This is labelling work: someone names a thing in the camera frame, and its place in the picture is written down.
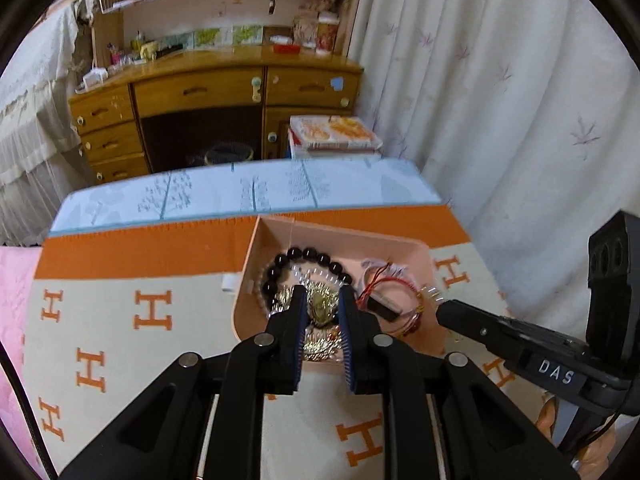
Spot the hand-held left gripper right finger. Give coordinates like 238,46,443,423
339,286,581,480

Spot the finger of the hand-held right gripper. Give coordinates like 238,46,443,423
436,299,531,361

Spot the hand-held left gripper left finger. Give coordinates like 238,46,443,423
59,285,308,480

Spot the gold rhinestone brooch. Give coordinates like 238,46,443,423
272,285,346,363

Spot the gold heart locket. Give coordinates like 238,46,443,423
309,294,337,323

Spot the smartwatch with pink band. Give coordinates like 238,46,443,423
357,258,426,322

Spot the silver rhinestone pin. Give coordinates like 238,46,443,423
415,284,446,311

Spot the red string bracelet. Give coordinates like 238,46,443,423
357,265,431,336

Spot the clear crystal bead bracelet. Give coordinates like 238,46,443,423
250,260,346,306

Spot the black bead bracelet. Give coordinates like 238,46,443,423
260,246,355,316

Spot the pink plastic tray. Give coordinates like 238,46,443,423
231,215,443,376

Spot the person's right hand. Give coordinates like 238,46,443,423
537,392,621,476

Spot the orange and grey patterned blanket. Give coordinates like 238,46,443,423
22,205,556,480

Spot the blue leaf print tablecloth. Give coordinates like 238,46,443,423
50,157,443,233

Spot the dark mesh wastebasket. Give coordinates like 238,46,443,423
205,142,253,165

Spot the stack of magazines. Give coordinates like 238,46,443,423
287,115,383,161

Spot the white floral curtain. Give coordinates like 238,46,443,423
345,0,640,411

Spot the wooden desk with drawers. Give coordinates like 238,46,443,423
67,45,363,183

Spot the pink blanket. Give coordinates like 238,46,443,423
0,245,51,480

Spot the red and white cup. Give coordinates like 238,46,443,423
315,11,341,56

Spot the row of green picture cards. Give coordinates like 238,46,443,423
160,25,263,51

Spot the doll with brown hair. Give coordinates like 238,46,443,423
294,0,326,51

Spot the wooden bookshelf hutch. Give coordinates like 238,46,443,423
90,0,368,68

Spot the white lace furniture cover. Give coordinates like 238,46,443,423
0,0,98,246

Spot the black cable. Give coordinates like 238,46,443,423
0,347,57,480

